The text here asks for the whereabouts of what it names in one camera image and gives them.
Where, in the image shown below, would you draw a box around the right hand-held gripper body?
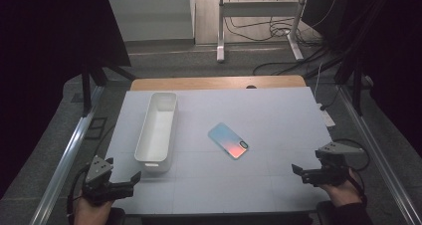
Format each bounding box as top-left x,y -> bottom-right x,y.
301,141 -> 365,187

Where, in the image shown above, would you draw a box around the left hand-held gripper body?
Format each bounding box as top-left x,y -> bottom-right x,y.
81,154 -> 135,206

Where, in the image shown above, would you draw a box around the white plastic bin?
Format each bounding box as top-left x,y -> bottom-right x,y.
133,92 -> 179,173

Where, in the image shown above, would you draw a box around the iridescent phone case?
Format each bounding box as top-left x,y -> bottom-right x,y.
207,121 -> 251,160

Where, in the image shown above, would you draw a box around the person's right hand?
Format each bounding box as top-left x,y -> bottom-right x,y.
317,169 -> 364,208

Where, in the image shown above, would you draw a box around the person's left hand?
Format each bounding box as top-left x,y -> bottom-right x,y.
73,194 -> 115,225

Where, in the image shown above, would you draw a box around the white power strip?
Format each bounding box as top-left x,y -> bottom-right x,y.
316,103 -> 336,129

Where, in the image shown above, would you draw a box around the white board sheet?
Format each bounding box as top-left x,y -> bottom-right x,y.
105,87 -> 333,217

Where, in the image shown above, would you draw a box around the black metal stand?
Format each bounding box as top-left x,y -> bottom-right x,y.
333,57 -> 366,117
79,57 -> 137,117

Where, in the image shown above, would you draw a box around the wooden table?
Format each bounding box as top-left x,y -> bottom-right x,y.
129,75 -> 307,92

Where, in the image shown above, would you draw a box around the dark curtain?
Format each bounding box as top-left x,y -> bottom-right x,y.
0,0 -> 132,199
303,0 -> 422,158

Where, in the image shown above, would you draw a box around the white cabinet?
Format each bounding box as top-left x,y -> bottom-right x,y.
106,0 -> 197,43

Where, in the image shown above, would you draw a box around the right hand-held gripper cable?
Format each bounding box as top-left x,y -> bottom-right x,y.
346,169 -> 368,207

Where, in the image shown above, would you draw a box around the hand-held gripper cable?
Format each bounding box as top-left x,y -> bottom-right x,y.
346,169 -> 368,207
66,164 -> 92,221

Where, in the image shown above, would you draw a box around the aluminium rail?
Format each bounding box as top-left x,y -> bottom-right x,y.
337,85 -> 422,225
29,85 -> 106,225

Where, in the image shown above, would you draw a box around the black floor frame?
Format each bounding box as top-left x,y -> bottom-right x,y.
84,116 -> 109,140

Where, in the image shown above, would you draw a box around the left hand-held gripper cable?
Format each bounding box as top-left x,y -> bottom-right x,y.
66,164 -> 92,221

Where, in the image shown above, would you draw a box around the black cable loop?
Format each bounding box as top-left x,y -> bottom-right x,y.
331,137 -> 371,172

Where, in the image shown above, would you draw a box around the thin white cable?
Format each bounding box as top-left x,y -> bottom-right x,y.
313,62 -> 324,99

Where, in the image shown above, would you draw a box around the tangled black floor cables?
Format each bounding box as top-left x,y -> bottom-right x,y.
223,15 -> 332,77

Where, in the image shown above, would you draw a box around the white desk frame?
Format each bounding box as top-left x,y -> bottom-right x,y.
216,0 -> 312,64

